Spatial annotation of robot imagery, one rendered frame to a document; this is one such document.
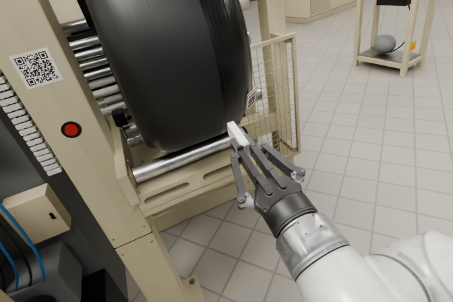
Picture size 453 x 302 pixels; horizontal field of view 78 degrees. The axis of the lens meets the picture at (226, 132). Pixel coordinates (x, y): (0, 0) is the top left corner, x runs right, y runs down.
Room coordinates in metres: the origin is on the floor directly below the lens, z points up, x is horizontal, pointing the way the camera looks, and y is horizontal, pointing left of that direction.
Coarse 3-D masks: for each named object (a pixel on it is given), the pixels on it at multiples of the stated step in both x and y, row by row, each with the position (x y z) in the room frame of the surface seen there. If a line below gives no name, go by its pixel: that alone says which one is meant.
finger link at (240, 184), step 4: (232, 156) 0.40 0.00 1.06; (236, 156) 0.40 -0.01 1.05; (232, 160) 0.39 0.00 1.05; (236, 160) 0.39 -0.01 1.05; (232, 164) 0.38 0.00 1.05; (236, 164) 0.38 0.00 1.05; (232, 168) 0.39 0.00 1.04; (236, 168) 0.37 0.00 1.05; (236, 172) 0.37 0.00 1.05; (240, 172) 0.37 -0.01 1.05; (236, 176) 0.36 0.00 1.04; (240, 176) 0.36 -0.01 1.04; (236, 180) 0.35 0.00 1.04; (240, 180) 0.35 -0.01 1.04; (236, 184) 0.36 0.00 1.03; (240, 184) 0.34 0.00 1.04; (244, 184) 0.34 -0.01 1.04; (240, 188) 0.34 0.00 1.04; (244, 188) 0.33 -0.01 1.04; (240, 192) 0.33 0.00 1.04; (244, 192) 0.33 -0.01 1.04; (240, 196) 0.32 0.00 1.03; (244, 196) 0.32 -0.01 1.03; (240, 200) 0.31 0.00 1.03; (244, 200) 0.31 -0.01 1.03; (240, 208) 0.32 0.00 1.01
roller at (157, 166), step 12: (204, 144) 0.66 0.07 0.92; (216, 144) 0.66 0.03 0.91; (228, 144) 0.67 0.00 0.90; (168, 156) 0.64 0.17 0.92; (180, 156) 0.63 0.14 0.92; (192, 156) 0.64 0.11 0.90; (204, 156) 0.65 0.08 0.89; (132, 168) 0.62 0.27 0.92; (144, 168) 0.61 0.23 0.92; (156, 168) 0.61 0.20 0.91; (168, 168) 0.62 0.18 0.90; (144, 180) 0.60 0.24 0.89
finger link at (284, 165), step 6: (264, 144) 0.42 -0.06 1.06; (270, 150) 0.40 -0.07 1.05; (270, 156) 0.40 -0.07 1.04; (276, 156) 0.39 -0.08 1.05; (282, 156) 0.38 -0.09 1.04; (276, 162) 0.38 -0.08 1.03; (282, 162) 0.37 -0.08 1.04; (288, 162) 0.37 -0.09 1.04; (282, 168) 0.37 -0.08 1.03; (288, 168) 0.36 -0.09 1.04; (294, 168) 0.36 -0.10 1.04; (300, 168) 0.36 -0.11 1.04; (288, 174) 0.36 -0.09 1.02; (300, 174) 0.35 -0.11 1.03
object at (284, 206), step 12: (288, 180) 0.34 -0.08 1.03; (276, 192) 0.32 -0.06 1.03; (288, 192) 0.32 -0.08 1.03; (300, 192) 0.30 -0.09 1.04; (264, 204) 0.30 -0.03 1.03; (276, 204) 0.28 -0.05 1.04; (288, 204) 0.28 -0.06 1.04; (300, 204) 0.27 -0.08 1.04; (312, 204) 0.28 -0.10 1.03; (264, 216) 0.29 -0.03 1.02; (276, 216) 0.27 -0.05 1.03; (288, 216) 0.26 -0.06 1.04; (276, 228) 0.26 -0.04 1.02
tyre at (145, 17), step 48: (96, 0) 0.58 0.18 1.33; (144, 0) 0.56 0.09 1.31; (192, 0) 0.57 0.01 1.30; (144, 48) 0.52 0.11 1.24; (192, 48) 0.54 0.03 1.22; (240, 48) 0.57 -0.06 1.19; (144, 96) 0.51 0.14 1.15; (192, 96) 0.53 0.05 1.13; (240, 96) 0.58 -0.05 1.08; (192, 144) 0.62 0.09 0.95
